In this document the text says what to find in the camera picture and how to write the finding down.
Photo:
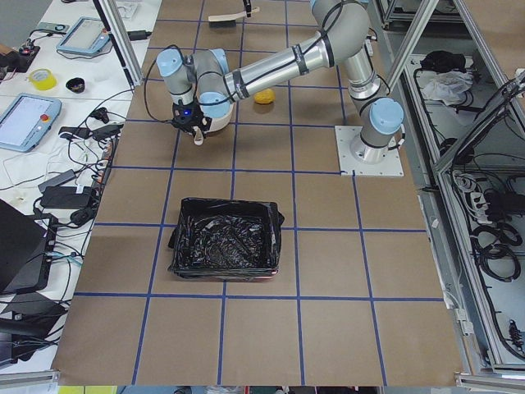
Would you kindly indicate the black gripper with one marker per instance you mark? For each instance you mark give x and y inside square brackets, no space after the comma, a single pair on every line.
[196,123]

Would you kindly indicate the beige plastic dustpan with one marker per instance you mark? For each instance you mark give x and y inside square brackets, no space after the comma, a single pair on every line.
[214,125]

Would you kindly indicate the beige hand brush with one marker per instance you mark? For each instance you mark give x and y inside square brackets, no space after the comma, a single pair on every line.
[230,20]

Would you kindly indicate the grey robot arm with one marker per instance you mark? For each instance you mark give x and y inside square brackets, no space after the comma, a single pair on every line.
[204,90]

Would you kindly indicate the black lined trash bin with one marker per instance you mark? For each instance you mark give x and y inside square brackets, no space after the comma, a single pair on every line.
[226,239]

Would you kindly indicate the yellow potato toy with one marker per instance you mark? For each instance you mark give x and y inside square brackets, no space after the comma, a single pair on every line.
[265,97]

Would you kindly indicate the upper teach pendant tablet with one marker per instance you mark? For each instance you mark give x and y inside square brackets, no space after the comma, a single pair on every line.
[86,38]

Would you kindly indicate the teach pendant tablet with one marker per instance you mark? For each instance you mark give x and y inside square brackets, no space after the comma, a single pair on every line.
[27,120]
[86,38]

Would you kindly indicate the yellow tape roll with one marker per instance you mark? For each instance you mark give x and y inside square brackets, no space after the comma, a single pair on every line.
[42,79]

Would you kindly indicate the black power adapter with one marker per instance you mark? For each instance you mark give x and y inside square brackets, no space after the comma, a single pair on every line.
[67,197]

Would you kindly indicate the lower teach pendant tablet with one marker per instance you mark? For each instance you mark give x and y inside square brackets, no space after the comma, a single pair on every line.
[27,120]

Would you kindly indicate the white crumpled cloth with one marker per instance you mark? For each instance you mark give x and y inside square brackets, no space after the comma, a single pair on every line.
[450,88]

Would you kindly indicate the black laptop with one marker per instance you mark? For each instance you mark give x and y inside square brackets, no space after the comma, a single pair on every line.
[26,244]

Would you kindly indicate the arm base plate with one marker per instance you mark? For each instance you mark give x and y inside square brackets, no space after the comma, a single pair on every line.
[357,159]

